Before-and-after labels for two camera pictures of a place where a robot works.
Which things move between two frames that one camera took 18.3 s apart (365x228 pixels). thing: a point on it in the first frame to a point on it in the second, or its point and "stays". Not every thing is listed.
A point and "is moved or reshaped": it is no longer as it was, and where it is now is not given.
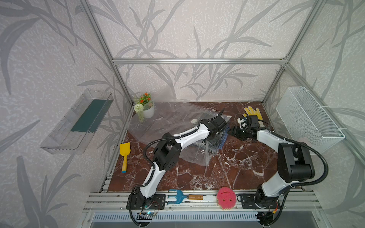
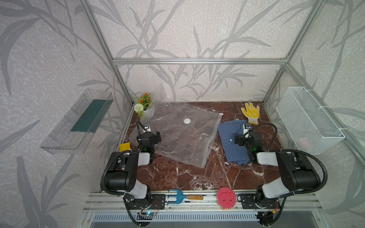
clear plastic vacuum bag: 175,118 is moved or reshaped
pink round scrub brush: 226,197 stays
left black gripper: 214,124 to 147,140
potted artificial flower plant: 145,108 stays
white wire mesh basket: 306,120 stays
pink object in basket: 302,139 stays
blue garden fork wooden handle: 180,197 stays
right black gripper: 235,132 to 241,137
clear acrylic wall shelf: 71,135 stays
